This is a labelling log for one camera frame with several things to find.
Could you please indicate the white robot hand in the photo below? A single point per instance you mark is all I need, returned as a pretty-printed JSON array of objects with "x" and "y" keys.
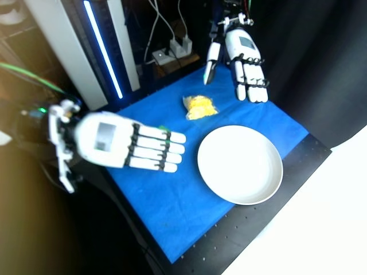
[
  {"x": 241, "y": 43},
  {"x": 106, "y": 140}
]

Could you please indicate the bag of yellow snacks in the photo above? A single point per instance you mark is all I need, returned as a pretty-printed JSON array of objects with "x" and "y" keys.
[{"x": 200, "y": 107}]

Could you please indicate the white round plate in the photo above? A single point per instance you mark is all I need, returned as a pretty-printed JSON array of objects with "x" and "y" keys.
[{"x": 239, "y": 164}]

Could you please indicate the white plug adapter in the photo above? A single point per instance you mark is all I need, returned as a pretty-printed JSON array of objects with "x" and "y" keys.
[{"x": 180, "y": 46}]

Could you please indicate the black curtain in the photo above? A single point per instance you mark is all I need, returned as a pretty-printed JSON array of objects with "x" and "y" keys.
[{"x": 315, "y": 71}]

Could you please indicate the white power strip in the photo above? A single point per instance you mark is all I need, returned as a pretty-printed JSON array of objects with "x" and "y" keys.
[{"x": 161, "y": 55}]

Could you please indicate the blue light strip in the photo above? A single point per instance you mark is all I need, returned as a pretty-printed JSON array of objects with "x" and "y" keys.
[{"x": 103, "y": 54}]

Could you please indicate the blue cloth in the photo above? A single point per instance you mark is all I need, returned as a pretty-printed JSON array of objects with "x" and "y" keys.
[{"x": 172, "y": 206}]

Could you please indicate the white robot body column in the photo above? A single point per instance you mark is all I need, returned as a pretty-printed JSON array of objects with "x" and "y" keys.
[{"x": 68, "y": 51}]

